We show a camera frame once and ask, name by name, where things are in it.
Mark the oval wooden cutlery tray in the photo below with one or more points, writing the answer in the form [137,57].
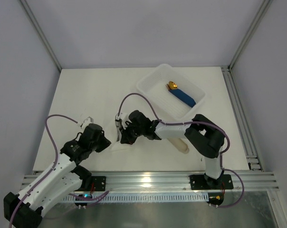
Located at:
[179,144]

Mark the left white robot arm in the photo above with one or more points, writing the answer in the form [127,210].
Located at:
[65,175]

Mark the white plastic basket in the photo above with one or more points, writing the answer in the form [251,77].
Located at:
[152,86]

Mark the aluminium frame post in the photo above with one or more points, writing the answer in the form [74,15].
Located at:
[40,33]
[257,19]

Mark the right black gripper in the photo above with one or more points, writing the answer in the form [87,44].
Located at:
[124,137]

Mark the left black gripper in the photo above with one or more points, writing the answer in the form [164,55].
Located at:
[101,143]

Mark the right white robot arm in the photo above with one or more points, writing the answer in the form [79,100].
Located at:
[206,137]

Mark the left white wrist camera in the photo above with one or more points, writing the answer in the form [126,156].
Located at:
[86,122]

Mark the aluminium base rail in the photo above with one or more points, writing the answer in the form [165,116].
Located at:
[179,181]

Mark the right aluminium frame post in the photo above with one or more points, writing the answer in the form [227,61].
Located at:
[257,19]

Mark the white paper napkin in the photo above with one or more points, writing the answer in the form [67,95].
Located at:
[115,138]

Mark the left aluminium frame post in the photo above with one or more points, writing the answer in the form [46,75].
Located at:
[40,33]

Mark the right aluminium side rail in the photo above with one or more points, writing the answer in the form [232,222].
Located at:
[250,147]

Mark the white slotted cable duct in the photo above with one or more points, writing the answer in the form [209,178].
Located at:
[155,197]

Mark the gold cutlery in roll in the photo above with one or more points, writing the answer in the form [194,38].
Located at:
[171,85]

